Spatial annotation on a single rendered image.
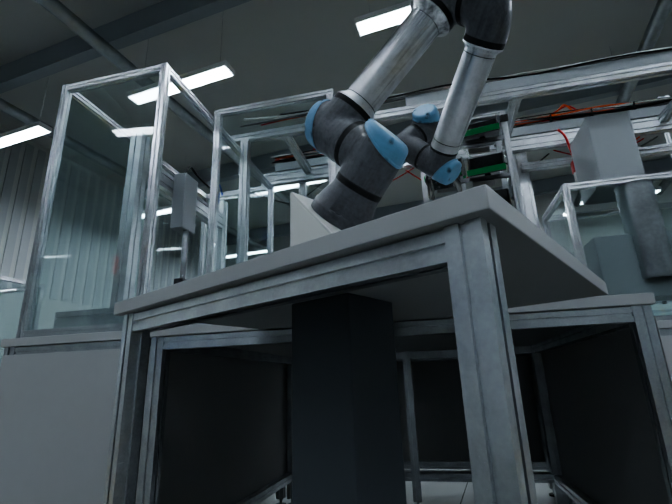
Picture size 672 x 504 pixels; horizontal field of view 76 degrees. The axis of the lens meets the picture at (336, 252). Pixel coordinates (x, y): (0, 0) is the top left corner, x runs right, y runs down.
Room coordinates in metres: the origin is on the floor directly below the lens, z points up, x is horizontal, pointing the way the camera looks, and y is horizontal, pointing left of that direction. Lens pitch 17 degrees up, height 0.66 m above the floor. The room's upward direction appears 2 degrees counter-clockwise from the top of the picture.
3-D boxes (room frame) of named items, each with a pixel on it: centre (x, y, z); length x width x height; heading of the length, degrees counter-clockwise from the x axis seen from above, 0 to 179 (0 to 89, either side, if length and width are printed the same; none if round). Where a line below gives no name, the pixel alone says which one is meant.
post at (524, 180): (2.41, -1.17, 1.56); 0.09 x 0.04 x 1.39; 77
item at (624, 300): (1.96, -0.25, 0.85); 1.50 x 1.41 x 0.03; 77
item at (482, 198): (0.98, -0.04, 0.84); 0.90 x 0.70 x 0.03; 50
